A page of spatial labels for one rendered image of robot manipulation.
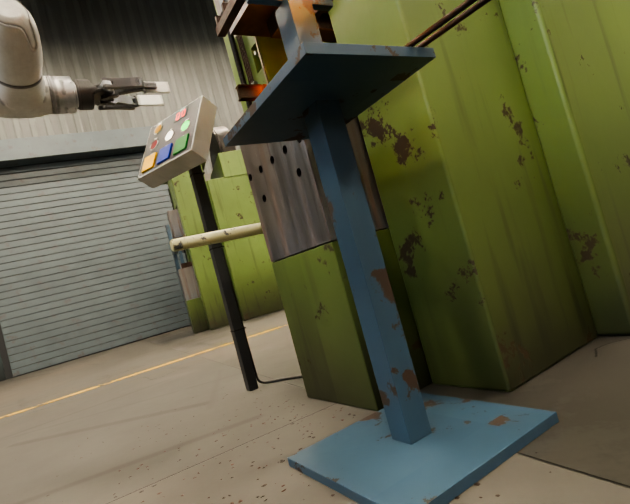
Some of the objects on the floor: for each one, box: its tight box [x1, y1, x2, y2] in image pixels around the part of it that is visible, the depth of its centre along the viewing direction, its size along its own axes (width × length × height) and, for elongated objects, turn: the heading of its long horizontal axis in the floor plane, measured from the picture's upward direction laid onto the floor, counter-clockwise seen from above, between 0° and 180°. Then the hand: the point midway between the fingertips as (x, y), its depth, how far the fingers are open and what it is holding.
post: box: [189, 165, 258, 391], centre depth 186 cm, size 4×4×108 cm
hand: (155, 94), depth 125 cm, fingers open, 7 cm apart
